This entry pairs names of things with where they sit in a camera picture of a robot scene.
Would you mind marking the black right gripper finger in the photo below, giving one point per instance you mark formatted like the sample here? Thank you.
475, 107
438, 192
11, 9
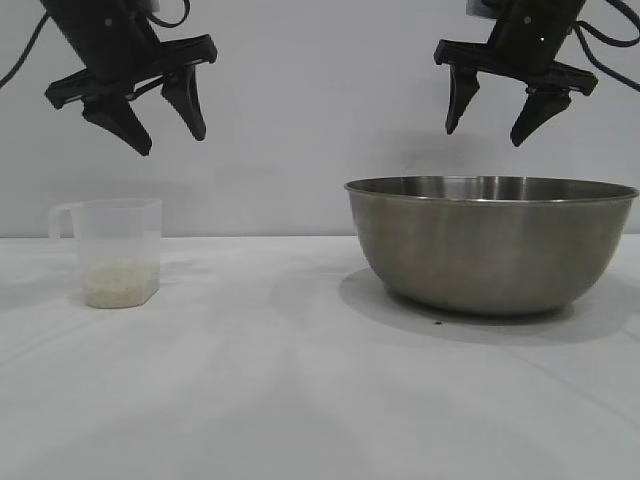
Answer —
462, 92
540, 112

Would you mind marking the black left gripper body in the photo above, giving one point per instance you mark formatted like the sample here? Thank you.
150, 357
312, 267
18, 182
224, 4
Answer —
115, 45

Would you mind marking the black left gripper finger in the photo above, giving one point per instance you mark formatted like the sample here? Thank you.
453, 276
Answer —
122, 122
189, 100

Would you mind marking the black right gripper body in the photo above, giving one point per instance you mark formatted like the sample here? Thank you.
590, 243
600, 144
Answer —
525, 45

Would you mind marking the translucent plastic measuring cup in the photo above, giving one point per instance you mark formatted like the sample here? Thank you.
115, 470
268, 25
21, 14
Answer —
117, 235

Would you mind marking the stainless steel mixing bowl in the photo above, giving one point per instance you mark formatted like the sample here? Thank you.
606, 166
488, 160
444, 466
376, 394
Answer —
490, 250

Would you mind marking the white rice grains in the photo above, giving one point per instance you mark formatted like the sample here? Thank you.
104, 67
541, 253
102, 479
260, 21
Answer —
120, 285

